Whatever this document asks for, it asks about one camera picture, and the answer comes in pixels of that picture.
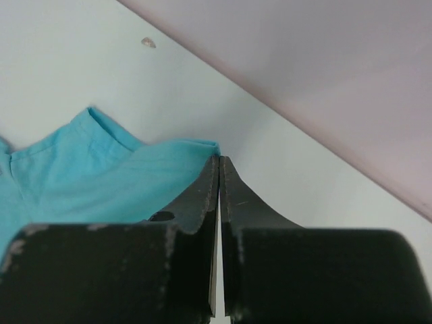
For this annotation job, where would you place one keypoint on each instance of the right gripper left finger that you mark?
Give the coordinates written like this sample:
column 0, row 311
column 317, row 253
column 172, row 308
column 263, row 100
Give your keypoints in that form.
column 157, row 271

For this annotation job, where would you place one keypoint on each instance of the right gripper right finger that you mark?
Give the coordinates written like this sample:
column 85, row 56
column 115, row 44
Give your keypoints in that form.
column 275, row 271

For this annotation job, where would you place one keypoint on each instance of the light blue t shirt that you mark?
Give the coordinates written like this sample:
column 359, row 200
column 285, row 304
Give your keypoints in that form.
column 92, row 170

